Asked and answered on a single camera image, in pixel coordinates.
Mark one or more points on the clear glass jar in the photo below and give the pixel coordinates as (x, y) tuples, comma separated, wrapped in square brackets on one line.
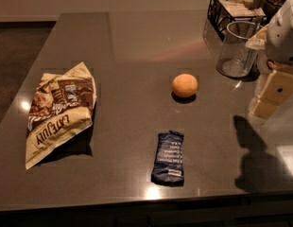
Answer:
[(235, 59)]

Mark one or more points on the orange fruit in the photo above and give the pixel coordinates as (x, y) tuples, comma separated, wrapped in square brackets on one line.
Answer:
[(184, 85)]

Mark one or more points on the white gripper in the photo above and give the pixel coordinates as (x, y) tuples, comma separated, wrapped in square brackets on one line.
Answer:
[(283, 44)]

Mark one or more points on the Late July chip bag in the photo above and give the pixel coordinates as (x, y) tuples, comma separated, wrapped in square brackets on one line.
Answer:
[(62, 107)]

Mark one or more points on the black wire napkin holder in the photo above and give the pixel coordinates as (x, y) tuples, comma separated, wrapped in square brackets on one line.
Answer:
[(222, 12)]

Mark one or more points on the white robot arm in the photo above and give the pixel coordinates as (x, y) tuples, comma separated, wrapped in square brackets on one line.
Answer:
[(274, 62)]

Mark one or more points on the blue rxbar blueberry wrapper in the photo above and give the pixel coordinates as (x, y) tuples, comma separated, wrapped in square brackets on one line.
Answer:
[(168, 168)]

